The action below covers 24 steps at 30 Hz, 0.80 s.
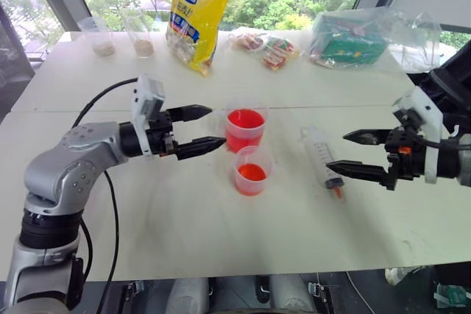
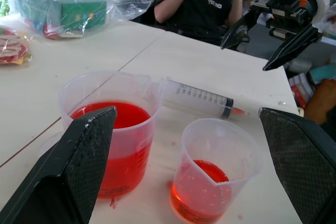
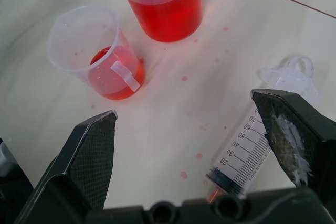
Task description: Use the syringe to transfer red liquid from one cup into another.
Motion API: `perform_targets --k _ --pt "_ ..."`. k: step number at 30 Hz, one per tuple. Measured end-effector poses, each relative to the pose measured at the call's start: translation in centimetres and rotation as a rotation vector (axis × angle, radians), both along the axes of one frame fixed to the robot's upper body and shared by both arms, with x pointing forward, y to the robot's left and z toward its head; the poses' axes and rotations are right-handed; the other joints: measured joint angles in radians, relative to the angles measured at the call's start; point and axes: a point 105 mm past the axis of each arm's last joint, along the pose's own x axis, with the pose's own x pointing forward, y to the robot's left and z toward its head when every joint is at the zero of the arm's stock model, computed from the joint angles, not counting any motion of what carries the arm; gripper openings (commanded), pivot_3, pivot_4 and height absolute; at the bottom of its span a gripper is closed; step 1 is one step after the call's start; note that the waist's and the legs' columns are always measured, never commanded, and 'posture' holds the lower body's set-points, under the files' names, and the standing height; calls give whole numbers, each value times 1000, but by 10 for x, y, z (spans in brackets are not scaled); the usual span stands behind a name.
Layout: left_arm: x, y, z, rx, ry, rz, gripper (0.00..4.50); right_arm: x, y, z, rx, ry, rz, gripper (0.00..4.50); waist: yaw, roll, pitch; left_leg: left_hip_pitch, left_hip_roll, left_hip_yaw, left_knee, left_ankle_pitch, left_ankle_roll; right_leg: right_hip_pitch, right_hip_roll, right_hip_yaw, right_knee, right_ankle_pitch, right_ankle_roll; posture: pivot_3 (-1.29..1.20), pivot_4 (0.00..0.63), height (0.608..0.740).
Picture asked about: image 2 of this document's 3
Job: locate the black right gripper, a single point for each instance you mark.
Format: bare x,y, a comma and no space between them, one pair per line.
288,9

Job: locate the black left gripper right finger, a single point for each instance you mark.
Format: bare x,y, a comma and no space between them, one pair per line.
307,161

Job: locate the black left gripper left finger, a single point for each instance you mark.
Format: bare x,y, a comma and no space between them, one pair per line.
76,161

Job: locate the large beaker with red liquid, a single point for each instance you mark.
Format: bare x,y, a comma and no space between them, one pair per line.
128,155

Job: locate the clear plastic syringe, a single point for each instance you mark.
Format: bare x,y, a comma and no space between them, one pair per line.
194,98

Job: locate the small beaker with red liquid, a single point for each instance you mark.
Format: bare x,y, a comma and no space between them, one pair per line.
199,197

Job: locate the brown wooden object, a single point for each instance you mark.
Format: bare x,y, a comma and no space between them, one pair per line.
324,102

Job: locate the red and white box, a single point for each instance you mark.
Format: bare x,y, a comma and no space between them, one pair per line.
300,90

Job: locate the teal box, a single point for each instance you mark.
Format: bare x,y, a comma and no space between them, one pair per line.
324,73

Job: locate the person in black t-shirt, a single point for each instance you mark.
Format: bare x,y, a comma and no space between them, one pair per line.
194,11

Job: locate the small bag of colourful cards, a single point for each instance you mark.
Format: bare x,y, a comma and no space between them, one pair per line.
11,48

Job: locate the green cardboard box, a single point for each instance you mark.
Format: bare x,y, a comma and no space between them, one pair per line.
36,3
84,14

